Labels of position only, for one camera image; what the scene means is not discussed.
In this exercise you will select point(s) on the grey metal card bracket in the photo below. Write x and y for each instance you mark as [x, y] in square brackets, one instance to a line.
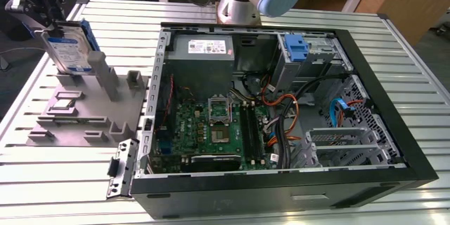
[123, 167]

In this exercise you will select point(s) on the black chair wheel base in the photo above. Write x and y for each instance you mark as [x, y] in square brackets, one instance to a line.
[444, 28]

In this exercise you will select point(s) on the green motherboard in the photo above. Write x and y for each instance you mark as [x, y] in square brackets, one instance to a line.
[190, 130]

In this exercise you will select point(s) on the black RAM slot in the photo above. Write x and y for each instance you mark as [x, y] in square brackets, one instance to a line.
[257, 132]
[246, 132]

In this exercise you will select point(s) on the grey optical drive cage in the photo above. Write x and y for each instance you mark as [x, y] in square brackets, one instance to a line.
[286, 74]

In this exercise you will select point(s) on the grey side camera bracket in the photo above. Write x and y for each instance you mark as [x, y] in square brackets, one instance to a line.
[14, 5]

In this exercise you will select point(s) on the green RAM stick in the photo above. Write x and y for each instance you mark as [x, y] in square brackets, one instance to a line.
[70, 121]

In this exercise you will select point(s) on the metal disk bay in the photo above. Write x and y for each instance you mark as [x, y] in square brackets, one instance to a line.
[337, 131]

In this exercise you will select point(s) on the grey parts rack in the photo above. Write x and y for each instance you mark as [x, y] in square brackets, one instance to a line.
[106, 119]

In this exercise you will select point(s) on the hard disk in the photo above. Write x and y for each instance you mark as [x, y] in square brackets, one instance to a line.
[67, 51]

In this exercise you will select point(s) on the black graphics card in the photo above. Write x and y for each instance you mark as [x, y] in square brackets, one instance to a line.
[214, 162]

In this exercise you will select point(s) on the CPU socket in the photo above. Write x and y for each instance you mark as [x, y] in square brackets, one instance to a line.
[221, 135]

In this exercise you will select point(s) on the black open PC case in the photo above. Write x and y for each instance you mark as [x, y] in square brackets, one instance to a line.
[246, 196]

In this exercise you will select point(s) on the grey power supply unit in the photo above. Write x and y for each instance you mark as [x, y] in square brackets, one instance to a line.
[201, 69]

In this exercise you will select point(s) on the blue drive latch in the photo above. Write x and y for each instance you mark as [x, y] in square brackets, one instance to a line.
[297, 48]

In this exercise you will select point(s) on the brown wooden cabinet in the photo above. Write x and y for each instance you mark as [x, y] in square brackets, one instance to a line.
[414, 3]

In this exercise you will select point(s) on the black office chair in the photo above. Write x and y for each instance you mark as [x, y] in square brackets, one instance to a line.
[11, 34]

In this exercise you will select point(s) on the CPU with silver top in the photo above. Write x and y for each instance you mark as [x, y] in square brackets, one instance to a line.
[64, 104]

